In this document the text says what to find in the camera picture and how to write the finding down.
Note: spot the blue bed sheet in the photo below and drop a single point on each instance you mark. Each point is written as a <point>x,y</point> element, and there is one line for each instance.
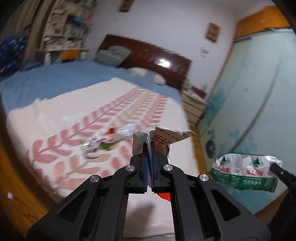
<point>23,87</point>

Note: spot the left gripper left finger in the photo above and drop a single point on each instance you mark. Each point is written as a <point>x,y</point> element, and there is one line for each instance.
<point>96,210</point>

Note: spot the white charger with cable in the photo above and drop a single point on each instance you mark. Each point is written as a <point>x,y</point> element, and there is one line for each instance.
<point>10,196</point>

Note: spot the grey striped pillow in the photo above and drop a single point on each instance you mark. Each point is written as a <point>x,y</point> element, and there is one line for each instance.
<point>113,56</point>

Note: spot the cluttered wooden bookshelf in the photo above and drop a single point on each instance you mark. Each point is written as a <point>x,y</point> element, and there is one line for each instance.
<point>65,31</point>

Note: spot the white pink wrapper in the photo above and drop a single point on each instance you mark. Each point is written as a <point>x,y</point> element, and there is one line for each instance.
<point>91,152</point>

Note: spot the white blue pillow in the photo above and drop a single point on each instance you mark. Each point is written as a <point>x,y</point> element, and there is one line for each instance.
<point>154,77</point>

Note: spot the gold can lid with ring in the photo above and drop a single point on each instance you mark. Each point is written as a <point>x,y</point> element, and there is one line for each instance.
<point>86,144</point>

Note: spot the blue patterned wardrobe door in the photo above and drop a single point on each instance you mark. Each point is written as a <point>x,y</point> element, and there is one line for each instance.
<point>252,107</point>

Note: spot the green fuzzy scrap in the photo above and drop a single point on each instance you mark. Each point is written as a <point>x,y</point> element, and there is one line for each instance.
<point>106,146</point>

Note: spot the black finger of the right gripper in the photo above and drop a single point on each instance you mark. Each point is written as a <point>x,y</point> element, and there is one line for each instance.
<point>287,178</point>

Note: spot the cream bedside drawer cabinet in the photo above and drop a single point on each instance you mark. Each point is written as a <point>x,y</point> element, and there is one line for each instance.
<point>194,106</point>

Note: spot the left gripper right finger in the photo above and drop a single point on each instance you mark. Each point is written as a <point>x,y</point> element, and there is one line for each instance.
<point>202,209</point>

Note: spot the wooden wall picture frame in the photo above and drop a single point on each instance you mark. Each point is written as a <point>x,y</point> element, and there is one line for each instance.
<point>213,32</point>

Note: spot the red trash bag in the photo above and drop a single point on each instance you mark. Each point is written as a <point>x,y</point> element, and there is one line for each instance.
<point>165,196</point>

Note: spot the dark red wooden headboard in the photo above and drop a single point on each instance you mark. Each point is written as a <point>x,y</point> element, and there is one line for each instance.
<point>172,66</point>

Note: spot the green white plastic wrapper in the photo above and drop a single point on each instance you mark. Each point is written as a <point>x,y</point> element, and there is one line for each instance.
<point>245,171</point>

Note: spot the dark blue star fabric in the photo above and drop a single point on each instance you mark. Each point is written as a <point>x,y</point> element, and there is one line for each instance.
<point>12,49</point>

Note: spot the top wooden picture frame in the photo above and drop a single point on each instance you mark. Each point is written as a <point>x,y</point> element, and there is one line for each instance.
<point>125,5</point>

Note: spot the torn paper snack wrapper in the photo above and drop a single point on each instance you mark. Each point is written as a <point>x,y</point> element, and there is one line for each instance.
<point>179,142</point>

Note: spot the white wall switch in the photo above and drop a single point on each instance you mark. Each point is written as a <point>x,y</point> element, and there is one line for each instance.
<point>204,52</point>

